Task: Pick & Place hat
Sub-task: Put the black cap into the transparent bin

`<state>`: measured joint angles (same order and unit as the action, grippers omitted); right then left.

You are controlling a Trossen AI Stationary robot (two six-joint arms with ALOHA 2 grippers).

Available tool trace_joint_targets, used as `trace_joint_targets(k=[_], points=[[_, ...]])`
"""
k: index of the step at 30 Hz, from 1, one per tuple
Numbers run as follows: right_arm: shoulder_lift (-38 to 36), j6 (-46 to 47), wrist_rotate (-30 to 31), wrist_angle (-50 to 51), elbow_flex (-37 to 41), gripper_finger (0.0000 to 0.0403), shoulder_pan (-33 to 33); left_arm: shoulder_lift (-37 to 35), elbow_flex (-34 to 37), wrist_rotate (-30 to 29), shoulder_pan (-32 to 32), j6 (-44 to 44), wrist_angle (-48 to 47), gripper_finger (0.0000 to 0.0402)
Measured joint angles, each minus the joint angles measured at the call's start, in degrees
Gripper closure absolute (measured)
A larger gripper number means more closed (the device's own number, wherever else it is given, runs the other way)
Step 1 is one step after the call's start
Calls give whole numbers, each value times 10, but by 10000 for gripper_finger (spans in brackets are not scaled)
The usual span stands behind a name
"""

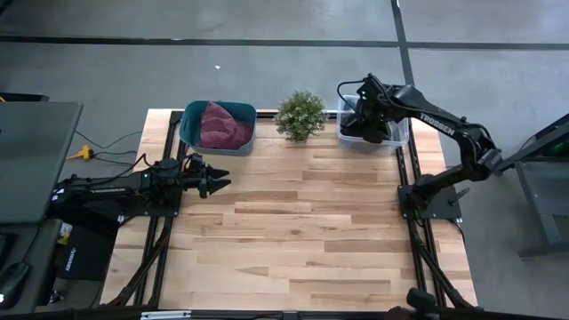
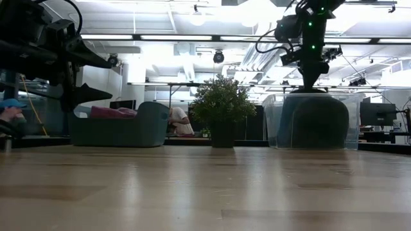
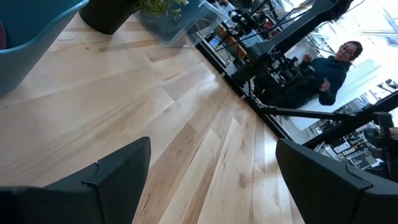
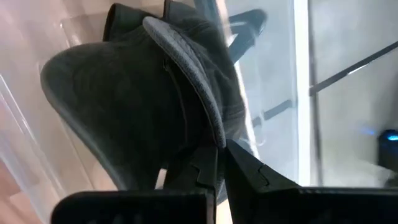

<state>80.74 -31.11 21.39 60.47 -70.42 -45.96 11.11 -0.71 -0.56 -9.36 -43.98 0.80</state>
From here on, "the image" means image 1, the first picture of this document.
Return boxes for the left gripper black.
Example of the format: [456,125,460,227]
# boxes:
[180,153,232,200]

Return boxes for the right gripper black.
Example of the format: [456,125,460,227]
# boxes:
[352,73,395,143]

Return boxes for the clear plastic bin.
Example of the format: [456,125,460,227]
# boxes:
[336,93,410,150]

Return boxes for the teal plastic bin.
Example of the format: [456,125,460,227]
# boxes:
[179,100,258,156]

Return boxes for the potted green plant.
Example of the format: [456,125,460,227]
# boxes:
[273,89,329,143]

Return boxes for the yellow power plug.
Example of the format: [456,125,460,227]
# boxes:
[66,145,95,161]

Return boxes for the black box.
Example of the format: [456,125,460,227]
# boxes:
[46,195,124,239]

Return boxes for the black bag with logo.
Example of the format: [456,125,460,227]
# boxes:
[55,220,120,282]

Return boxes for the grey metal table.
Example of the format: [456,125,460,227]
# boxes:
[490,113,569,259]

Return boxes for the large grey desk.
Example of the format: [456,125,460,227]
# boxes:
[0,100,84,224]

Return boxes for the low dark grey desk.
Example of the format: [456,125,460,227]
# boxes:
[0,217,63,315]

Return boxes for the black computer mouse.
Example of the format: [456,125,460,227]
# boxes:
[0,261,31,310]

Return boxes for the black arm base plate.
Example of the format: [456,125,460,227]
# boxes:
[117,184,183,219]
[398,184,463,221]

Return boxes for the short black frame crossbar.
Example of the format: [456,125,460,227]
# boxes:
[255,108,339,120]

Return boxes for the black aluminium frame side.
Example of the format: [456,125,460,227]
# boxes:
[106,109,186,308]
[390,110,475,310]

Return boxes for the thin black cable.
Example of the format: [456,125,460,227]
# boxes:
[73,129,144,150]

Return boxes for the long black frame rail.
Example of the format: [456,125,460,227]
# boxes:
[0,304,569,320]

